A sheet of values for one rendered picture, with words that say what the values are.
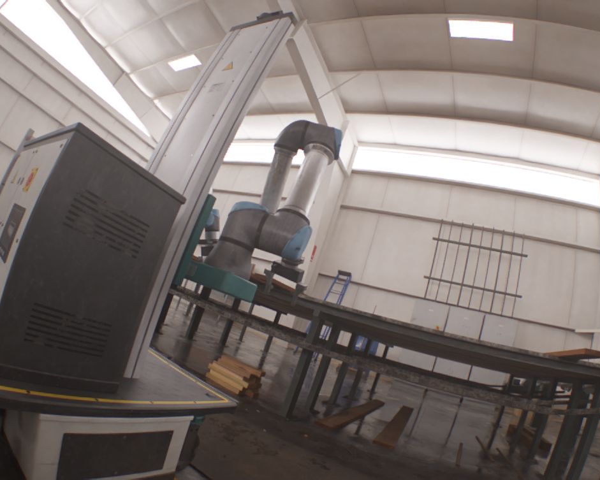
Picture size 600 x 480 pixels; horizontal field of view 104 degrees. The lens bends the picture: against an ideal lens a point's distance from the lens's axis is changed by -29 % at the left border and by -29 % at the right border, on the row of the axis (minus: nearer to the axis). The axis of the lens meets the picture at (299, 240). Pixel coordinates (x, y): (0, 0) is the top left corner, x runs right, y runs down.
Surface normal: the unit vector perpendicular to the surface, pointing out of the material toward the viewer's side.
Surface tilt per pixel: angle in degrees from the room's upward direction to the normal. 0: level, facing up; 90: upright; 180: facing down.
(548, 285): 90
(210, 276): 90
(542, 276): 89
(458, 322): 90
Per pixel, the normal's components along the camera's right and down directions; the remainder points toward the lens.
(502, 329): -0.40, -0.36
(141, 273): 0.85, 0.17
